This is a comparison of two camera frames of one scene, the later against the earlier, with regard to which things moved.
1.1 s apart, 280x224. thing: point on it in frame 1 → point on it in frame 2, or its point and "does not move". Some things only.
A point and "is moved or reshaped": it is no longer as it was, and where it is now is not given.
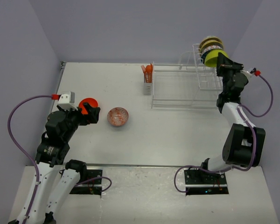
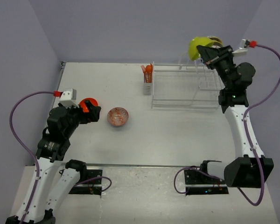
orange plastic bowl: (92, 102) does not move
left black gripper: (91, 117) does not move
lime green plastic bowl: (210, 57) is moved or reshaped
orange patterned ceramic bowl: (117, 116) does not move
